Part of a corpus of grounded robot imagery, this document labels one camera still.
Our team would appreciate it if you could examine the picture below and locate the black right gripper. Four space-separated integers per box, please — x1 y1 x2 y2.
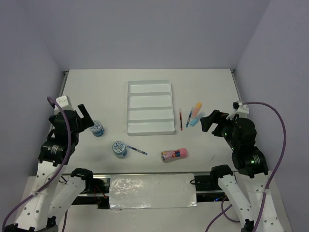
200 108 238 148

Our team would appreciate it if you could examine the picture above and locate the blue paint jar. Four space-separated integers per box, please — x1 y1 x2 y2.
90 120 105 137
112 141 127 158

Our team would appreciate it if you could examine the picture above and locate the blue highlighter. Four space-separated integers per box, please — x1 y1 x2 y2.
190 112 205 127

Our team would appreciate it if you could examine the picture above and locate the orange pink highlighter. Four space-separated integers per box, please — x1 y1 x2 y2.
191 102 202 118

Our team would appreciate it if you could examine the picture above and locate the teal pen refill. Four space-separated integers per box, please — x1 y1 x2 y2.
185 107 194 128

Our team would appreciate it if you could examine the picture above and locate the red pen refill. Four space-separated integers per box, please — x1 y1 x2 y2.
179 108 183 131

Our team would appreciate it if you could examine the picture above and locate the blue pen refill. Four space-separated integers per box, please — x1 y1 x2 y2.
126 145 148 155

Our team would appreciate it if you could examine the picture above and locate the pink capsule pencil case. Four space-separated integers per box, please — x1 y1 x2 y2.
161 148 188 162

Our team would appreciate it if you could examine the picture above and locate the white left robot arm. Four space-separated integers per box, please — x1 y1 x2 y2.
2 104 95 232

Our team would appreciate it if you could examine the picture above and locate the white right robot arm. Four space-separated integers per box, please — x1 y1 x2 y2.
200 110 284 232

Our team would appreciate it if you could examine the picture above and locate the white compartment tray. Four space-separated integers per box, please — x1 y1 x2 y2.
126 80 175 136

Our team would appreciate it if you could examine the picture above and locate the silver foil plate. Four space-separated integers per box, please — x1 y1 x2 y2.
109 174 197 209

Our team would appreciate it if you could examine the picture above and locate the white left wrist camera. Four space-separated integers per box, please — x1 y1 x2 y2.
56 95 74 111

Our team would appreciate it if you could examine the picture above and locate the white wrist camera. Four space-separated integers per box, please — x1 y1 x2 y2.
226 101 249 120
56 95 74 111

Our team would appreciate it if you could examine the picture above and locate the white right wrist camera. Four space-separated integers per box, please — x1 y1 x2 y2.
226 101 249 120

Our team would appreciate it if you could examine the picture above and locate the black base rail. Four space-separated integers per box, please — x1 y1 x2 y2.
72 172 225 210

